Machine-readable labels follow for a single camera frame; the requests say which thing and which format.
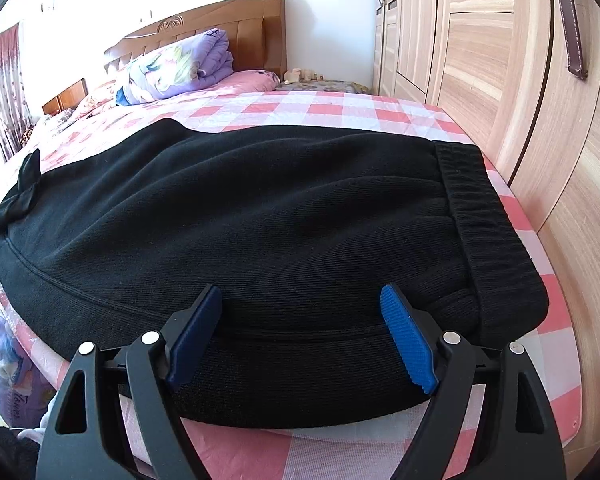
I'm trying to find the maroon curtain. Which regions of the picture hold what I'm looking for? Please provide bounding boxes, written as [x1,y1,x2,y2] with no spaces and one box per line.
[0,23,34,162]

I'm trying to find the pink pillow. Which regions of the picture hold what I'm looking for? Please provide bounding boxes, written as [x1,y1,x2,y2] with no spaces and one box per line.
[213,70,280,94]

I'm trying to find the purple floral folded quilt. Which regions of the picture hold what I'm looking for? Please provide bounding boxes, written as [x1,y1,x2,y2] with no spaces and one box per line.
[116,28,234,106]

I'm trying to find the small wooden headboard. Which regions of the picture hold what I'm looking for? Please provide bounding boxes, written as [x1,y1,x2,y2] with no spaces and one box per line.
[42,78,87,116]

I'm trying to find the black pants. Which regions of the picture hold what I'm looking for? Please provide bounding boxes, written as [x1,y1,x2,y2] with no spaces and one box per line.
[0,119,549,429]

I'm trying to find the floral covered nightstand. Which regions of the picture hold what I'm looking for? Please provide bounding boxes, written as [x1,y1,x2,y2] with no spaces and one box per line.
[276,68,372,94]

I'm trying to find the light wood wardrobe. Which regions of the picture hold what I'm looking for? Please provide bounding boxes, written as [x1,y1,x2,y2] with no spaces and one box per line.
[372,0,600,479]

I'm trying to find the pink checkered bed sheet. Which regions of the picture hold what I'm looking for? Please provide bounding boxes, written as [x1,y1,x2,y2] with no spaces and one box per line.
[0,88,582,479]

